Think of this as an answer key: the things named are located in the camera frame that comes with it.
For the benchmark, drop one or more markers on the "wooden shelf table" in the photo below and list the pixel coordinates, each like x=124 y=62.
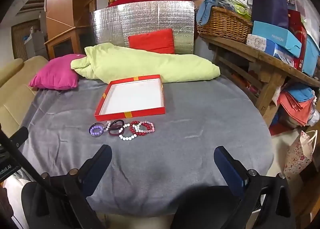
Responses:
x=271 y=73

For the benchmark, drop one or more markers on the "wicker basket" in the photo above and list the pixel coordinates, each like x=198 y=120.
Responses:
x=226 y=24

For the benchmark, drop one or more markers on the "red shallow box tray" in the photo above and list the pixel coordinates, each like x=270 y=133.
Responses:
x=131 y=97

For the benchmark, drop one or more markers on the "beige sofa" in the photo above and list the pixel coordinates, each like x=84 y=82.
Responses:
x=16 y=94

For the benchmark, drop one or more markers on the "red gift bag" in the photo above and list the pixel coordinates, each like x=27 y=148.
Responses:
x=298 y=30

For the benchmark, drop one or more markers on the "light green folded blanket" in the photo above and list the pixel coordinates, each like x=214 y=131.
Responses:
x=108 y=62

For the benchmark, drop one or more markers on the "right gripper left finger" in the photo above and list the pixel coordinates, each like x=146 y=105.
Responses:
x=61 y=201

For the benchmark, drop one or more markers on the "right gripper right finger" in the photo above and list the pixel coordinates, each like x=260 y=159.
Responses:
x=232 y=205

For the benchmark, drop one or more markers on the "light blue cardboard box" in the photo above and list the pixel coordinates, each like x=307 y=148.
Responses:
x=279 y=35

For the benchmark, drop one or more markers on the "blue cloth in basket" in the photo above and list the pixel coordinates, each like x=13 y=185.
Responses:
x=204 y=10

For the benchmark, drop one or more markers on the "white patterned box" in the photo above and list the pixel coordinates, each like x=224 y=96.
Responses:
x=256 y=42

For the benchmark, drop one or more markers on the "magenta pillow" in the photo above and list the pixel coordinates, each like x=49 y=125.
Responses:
x=57 y=74

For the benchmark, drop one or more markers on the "floral paper gift bag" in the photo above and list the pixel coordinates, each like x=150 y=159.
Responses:
x=299 y=154

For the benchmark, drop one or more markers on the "silver foil insulation mat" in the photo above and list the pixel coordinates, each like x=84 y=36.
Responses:
x=115 y=24

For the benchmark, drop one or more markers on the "navy blue bag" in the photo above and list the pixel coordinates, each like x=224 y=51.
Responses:
x=274 y=12

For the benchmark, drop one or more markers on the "grey bed cover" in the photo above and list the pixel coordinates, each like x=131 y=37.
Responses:
x=148 y=175

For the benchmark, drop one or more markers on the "wooden cabinet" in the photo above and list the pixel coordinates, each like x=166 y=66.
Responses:
x=68 y=26

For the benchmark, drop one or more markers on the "small red cushion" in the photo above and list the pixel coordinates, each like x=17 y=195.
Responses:
x=161 y=41

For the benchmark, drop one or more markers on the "stack of folded cloths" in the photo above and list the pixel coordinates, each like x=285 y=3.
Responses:
x=297 y=100

